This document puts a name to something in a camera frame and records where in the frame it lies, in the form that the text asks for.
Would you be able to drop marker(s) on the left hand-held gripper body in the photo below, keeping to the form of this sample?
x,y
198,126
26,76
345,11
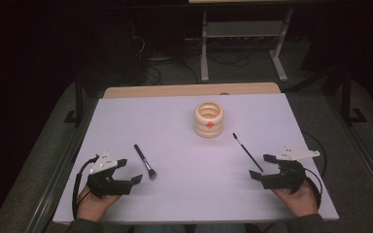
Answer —
x,y
105,186

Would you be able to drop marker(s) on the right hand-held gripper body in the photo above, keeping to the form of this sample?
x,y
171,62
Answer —
x,y
285,179

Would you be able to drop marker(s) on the thick black makeup brush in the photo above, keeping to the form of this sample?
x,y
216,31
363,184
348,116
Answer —
x,y
144,160

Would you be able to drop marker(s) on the thin black makeup brush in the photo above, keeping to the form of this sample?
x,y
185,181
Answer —
x,y
247,152

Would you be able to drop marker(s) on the cream ribbed brush holder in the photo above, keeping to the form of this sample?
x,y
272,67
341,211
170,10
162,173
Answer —
x,y
209,124

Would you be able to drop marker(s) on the person's left hand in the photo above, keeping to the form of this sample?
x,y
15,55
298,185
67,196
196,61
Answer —
x,y
94,207

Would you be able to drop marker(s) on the person's right hand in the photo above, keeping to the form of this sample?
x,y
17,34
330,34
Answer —
x,y
299,202

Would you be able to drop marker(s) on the black metal stand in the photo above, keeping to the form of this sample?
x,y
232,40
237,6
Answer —
x,y
346,97
79,97

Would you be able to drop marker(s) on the white metal stand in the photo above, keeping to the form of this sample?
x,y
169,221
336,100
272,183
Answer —
x,y
244,29

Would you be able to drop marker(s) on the aluminium floor rail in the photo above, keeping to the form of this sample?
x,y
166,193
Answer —
x,y
362,155
55,181

